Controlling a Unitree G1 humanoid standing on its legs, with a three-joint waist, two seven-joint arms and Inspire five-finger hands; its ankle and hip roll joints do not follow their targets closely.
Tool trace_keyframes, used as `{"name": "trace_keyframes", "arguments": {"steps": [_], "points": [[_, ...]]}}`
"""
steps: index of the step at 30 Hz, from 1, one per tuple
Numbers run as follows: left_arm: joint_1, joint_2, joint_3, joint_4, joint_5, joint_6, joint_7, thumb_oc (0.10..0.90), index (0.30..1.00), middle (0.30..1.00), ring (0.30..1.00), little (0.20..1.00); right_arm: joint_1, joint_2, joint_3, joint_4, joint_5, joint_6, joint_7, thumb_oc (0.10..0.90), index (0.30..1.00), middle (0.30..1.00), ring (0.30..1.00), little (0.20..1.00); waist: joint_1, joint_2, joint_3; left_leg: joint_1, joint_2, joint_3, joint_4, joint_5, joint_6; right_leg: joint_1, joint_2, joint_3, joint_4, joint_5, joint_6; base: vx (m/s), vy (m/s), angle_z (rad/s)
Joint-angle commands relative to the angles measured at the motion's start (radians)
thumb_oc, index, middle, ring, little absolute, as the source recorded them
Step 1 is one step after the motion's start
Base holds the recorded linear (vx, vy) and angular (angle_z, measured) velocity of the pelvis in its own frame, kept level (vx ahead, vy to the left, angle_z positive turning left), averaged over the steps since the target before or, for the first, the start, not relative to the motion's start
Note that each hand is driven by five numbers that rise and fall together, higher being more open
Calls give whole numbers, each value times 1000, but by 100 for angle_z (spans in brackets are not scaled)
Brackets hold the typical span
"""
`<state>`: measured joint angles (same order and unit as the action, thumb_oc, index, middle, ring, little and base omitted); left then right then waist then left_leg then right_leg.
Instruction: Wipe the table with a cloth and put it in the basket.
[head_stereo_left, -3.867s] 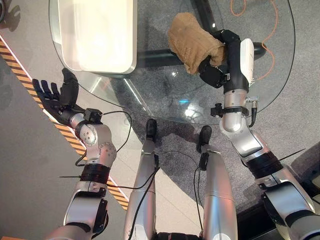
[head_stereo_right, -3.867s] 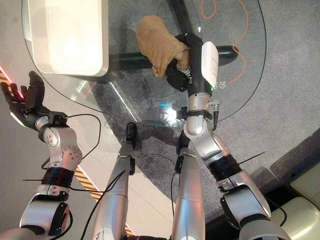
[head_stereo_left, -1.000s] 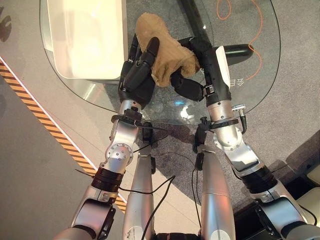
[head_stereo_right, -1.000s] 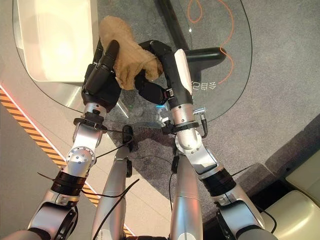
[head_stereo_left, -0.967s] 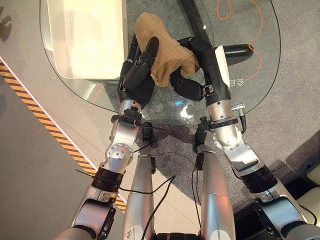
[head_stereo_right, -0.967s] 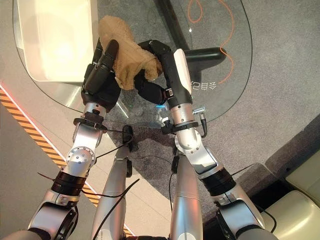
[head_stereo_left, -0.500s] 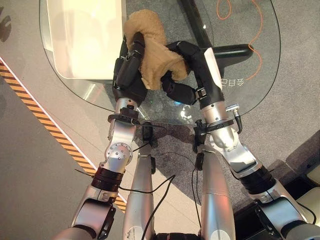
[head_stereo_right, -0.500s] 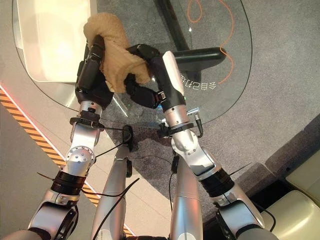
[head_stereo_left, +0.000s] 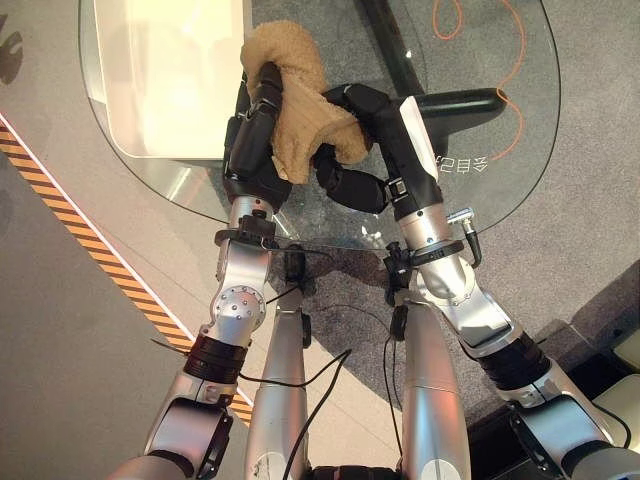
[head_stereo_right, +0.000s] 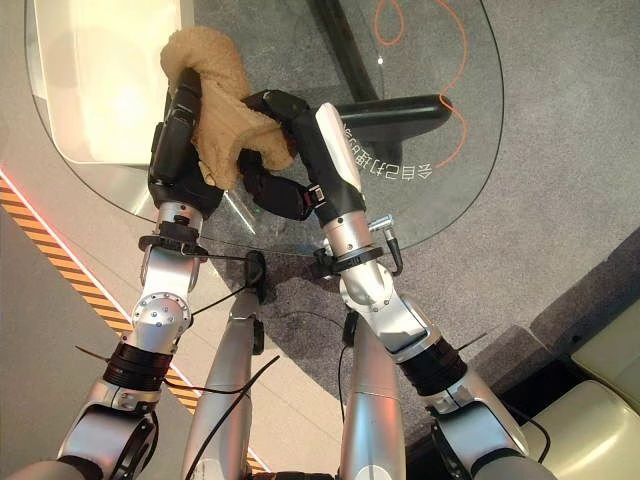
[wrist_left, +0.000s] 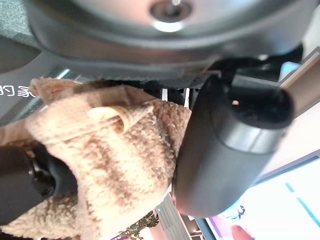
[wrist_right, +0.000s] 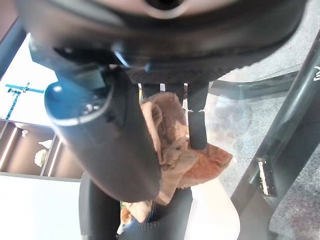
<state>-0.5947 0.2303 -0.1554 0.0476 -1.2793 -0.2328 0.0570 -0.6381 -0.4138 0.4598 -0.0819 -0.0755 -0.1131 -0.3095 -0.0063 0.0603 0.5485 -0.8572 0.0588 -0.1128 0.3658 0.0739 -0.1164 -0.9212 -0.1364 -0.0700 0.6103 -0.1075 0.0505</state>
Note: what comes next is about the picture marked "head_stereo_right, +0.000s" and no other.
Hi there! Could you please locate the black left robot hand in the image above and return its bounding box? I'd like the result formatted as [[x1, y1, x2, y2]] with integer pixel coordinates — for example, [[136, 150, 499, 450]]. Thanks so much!
[[147, 68, 225, 222]]

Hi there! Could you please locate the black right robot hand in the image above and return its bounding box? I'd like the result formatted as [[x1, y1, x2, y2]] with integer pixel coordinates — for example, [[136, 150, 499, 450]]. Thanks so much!
[[236, 89, 370, 227]]

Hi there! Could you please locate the tan fluffy cloth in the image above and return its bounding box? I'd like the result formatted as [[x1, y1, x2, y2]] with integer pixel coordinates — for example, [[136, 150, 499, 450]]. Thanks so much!
[[159, 26, 297, 193]]

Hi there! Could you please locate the dark left robot foot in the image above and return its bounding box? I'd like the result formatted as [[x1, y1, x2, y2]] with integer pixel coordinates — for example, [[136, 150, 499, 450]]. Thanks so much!
[[244, 251, 270, 304]]

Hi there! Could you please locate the yellow black hazard tape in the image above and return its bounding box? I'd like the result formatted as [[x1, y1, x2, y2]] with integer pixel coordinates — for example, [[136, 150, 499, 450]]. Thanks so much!
[[0, 178, 267, 474]]

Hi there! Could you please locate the silver left robot leg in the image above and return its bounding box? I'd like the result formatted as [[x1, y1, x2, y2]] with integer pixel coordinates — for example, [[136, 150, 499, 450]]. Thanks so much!
[[180, 291, 267, 480]]

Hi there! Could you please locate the silver robot leg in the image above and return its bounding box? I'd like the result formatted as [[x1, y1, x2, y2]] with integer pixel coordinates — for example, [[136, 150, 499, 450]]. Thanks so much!
[[338, 309, 407, 480], [180, 291, 267, 480]]

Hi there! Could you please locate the silver right robot leg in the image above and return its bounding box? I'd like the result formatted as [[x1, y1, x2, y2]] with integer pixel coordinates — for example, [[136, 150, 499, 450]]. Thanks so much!
[[338, 309, 407, 480]]

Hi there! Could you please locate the black table pedestal base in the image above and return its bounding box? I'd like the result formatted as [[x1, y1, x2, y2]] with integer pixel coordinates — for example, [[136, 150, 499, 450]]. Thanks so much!
[[304, 0, 455, 162]]

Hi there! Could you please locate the black wrist cable with plug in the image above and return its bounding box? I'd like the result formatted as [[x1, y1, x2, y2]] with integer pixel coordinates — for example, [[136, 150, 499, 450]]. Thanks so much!
[[368, 213, 405, 277]]

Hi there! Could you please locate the orange cable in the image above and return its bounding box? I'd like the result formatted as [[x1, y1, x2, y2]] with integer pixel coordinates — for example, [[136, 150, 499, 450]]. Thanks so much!
[[373, 0, 470, 170]]

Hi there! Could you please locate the thin black leg cable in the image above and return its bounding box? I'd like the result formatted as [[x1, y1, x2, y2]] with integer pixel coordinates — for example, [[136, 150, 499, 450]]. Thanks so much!
[[335, 342, 351, 480]]

